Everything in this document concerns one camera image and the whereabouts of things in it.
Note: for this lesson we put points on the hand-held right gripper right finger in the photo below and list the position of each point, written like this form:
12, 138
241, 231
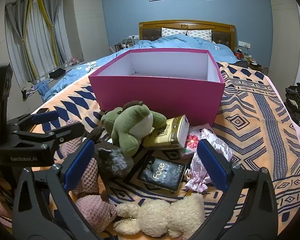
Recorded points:
212, 165

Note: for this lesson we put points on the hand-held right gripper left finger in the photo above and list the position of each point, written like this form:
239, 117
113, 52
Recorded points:
77, 166

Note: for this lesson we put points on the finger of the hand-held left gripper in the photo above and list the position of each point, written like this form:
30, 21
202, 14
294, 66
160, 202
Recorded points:
65, 130
45, 117

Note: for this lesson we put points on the pink satin pouch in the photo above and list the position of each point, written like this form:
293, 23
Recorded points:
197, 177

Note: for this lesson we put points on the floral tissue pack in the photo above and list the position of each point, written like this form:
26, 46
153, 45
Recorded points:
191, 142

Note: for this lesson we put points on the brown crochet toy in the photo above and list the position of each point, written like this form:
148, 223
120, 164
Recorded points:
110, 162

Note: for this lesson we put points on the pink crochet toy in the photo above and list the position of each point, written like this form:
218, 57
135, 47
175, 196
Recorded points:
90, 205

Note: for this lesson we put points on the black foil packet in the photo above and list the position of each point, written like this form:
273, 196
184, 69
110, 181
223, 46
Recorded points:
162, 172

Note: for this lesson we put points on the gold carton box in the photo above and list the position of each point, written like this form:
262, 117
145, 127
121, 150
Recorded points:
165, 140

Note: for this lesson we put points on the green frog plush toy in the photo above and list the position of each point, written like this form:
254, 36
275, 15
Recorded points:
130, 127

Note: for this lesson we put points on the cream plush bear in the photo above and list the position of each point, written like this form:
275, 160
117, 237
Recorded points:
165, 212

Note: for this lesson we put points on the pink storage box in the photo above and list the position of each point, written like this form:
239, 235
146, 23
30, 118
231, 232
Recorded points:
152, 95

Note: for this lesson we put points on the person's left forearm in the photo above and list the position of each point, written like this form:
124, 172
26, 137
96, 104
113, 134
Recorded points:
0, 207

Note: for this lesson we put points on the blue cloth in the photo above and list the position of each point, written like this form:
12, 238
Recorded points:
42, 88

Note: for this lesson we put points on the black folded clothing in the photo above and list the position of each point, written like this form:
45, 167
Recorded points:
57, 73

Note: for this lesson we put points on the orange patterned blanket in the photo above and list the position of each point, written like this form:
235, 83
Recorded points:
252, 130

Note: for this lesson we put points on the small pink toy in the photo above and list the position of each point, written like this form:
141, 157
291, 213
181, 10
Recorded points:
73, 59

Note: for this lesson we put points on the grey and yellow curtains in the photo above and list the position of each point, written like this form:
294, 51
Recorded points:
37, 35

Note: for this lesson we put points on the dark clothes pile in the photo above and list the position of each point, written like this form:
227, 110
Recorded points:
293, 102

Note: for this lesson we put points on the dark grey garment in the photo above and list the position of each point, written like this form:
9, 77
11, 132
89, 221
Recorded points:
243, 63

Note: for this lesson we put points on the wooden nightstand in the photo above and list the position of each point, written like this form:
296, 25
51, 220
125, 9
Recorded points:
257, 68

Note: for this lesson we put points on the red box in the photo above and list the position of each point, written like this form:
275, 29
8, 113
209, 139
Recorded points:
238, 54

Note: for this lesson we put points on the blue floral duvet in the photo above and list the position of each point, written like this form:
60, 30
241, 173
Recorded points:
180, 43

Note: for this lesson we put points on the white patterned pillow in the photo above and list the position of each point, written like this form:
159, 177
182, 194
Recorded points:
173, 32
200, 34

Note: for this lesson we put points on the wooden bed headboard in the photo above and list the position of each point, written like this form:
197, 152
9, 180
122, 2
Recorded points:
185, 25

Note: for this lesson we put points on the beige wardrobe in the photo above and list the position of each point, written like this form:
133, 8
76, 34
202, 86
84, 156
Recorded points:
282, 30

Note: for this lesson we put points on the white wall socket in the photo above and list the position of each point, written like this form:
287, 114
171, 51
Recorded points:
132, 36
244, 44

